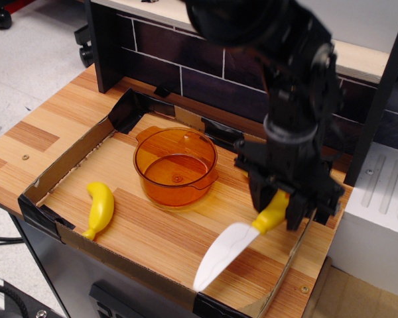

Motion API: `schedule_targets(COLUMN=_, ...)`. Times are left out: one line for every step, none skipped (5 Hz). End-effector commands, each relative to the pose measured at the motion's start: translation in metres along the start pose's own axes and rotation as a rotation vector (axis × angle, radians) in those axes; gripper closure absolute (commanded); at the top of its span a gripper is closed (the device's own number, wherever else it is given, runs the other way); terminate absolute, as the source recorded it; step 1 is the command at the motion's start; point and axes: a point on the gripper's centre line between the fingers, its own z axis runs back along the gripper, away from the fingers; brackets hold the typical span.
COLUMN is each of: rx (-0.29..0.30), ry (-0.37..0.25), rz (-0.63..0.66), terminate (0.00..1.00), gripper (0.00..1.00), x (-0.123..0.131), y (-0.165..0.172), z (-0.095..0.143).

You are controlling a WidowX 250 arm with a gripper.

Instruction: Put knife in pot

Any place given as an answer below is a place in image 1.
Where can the black caster wheel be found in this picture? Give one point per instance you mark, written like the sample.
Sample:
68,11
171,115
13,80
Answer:
5,19

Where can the black right frame post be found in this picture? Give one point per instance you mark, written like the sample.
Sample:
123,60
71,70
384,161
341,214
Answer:
374,116

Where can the white toy sink drainboard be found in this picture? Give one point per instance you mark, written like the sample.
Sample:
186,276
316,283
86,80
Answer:
366,242

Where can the yellow toy banana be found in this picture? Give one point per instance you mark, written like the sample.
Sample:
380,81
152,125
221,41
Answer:
101,211

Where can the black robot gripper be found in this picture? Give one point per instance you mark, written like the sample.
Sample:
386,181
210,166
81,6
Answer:
300,170

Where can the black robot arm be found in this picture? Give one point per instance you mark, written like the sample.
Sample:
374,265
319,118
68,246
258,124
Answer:
298,65

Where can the yellow handled white toy knife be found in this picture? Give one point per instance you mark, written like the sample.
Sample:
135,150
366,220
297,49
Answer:
236,238

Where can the cardboard fence with black tape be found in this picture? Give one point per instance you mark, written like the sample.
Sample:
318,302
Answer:
122,218

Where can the black chair caster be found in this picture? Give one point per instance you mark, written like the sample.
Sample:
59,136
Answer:
82,37

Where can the black upright shelf post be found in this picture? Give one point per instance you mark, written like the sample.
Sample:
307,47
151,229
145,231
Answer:
106,45

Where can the orange transparent plastic pot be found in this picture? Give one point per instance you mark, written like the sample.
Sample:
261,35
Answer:
176,166

